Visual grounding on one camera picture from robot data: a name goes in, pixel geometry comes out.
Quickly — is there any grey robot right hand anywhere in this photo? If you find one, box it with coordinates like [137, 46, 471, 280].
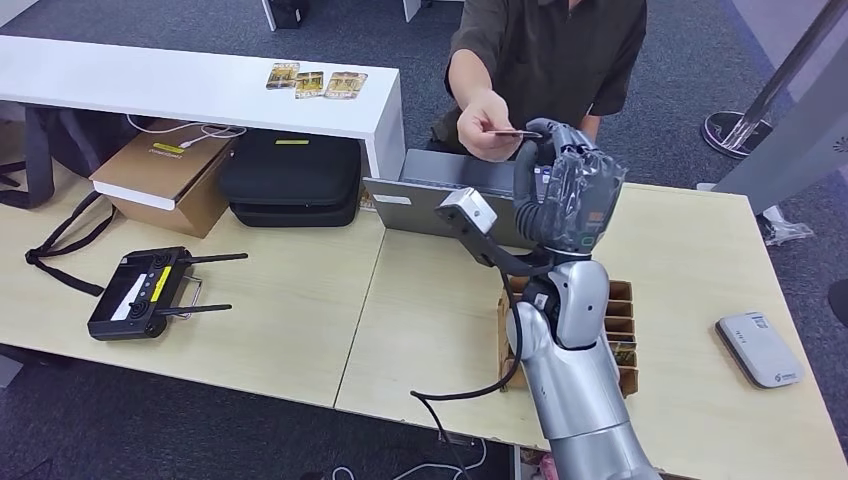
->
[513, 117, 627, 256]

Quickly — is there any person's right hand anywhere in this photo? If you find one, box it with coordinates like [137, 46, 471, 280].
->
[457, 89, 526, 164]

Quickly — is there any person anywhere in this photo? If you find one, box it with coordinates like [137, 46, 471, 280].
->
[427, 0, 649, 164]

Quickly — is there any wooden card organizer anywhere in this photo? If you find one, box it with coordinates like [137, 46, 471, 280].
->
[496, 276, 641, 399]

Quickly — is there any white card reader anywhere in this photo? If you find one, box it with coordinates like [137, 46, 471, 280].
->
[715, 311, 806, 390]

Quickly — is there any grey laptop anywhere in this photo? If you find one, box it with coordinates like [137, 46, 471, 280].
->
[362, 148, 541, 252]

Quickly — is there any black carrying case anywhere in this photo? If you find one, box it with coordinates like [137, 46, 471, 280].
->
[218, 129, 363, 229]

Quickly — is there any black box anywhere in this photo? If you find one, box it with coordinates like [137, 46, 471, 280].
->
[268, 0, 311, 29]

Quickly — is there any black round floor stand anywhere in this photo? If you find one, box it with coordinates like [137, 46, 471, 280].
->
[828, 278, 848, 329]

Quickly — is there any white counter shelf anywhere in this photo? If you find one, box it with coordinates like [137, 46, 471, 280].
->
[0, 34, 407, 181]

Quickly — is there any brown cardboard box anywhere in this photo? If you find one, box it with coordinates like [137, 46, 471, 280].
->
[88, 119, 234, 240]

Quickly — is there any black remote controller with antennas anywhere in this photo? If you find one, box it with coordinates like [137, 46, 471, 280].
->
[87, 246, 249, 342]

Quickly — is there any black bag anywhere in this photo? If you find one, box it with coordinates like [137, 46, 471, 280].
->
[0, 104, 134, 211]

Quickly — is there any grey floor box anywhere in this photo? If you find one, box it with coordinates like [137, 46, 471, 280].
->
[0, 356, 24, 391]

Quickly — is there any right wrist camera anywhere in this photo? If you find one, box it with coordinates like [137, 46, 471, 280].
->
[435, 187, 554, 278]

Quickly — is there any chrome stanchion post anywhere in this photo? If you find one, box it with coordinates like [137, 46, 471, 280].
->
[700, 0, 848, 160]

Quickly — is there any white charging cable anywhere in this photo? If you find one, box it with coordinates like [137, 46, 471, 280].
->
[125, 113, 248, 150]

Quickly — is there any white floor cable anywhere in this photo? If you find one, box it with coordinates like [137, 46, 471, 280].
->
[331, 445, 488, 480]

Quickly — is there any black strap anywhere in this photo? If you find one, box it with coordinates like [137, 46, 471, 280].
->
[25, 192, 117, 297]

